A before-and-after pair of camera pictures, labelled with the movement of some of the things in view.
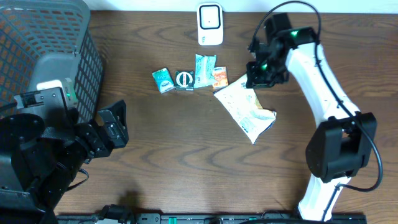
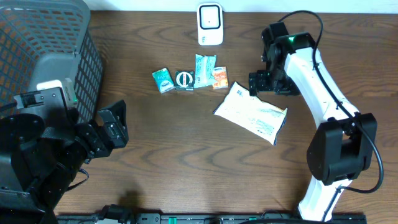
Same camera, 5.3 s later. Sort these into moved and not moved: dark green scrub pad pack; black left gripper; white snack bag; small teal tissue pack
Moved: white snack bag
Not moved: black left gripper; dark green scrub pad pack; small teal tissue pack
